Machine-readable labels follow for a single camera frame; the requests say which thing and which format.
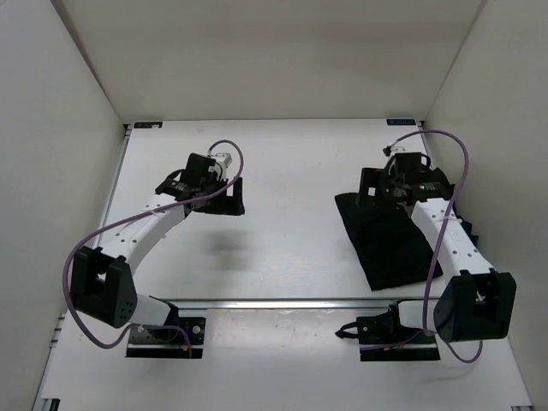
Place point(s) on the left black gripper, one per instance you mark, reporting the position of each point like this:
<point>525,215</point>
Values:
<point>228,204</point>

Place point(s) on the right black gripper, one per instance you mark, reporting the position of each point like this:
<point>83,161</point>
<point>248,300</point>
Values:
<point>372,179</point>

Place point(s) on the black pleated skirt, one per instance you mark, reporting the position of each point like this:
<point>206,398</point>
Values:
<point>391,249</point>

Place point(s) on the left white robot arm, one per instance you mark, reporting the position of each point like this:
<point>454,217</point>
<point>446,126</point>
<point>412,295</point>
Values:
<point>101,283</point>

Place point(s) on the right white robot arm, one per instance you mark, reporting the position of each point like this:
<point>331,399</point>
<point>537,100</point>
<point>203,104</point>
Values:
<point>477,301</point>

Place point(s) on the right blue table label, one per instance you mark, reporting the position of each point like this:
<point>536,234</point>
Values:
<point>406,122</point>

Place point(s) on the blue table label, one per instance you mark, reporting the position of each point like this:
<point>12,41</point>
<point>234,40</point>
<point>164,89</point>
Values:
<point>406,122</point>
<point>147,125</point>

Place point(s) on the left blue table label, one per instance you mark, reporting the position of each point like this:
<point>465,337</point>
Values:
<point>147,125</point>

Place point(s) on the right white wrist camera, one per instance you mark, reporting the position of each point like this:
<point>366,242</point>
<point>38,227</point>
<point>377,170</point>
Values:
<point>390,150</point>

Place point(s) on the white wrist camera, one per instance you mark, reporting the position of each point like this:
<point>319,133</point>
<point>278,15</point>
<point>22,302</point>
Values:
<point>222,161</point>
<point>390,150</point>

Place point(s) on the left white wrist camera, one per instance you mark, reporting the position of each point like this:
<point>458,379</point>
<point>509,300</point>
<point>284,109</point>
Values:
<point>222,161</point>

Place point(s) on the aluminium table rail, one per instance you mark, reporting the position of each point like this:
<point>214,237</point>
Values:
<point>283,304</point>

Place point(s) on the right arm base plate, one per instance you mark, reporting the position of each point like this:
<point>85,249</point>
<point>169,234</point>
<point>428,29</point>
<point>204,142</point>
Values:
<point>383,339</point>

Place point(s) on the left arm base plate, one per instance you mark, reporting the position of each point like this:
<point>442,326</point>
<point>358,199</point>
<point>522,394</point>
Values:
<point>171,344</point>

